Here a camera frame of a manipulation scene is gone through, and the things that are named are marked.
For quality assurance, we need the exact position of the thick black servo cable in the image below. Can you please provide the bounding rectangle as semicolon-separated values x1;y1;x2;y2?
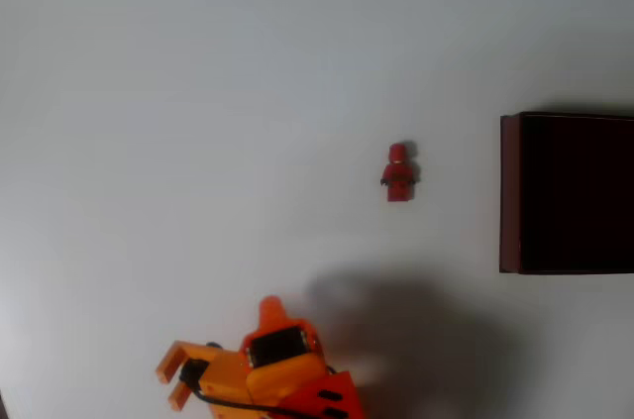
178;361;304;416

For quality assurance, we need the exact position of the dark maroon open box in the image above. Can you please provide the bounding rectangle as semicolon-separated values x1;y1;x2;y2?
498;111;634;275

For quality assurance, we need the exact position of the red toy minifigure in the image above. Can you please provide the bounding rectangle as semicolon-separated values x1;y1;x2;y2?
379;142;417;204

